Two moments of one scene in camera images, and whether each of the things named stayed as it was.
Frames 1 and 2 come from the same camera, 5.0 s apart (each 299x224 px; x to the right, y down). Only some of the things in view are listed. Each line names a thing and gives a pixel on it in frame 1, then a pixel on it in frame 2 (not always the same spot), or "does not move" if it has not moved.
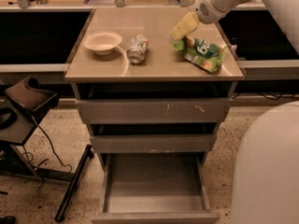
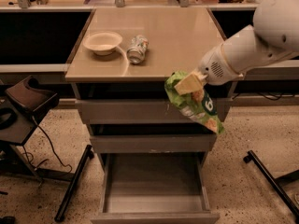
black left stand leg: [73, 186] does not move
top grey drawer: [156, 111] does not move
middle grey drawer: [149, 144] does not move
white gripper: [215, 7] to [211, 68]
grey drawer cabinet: [152, 117] does not move
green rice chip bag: [206, 55] to [197, 104]
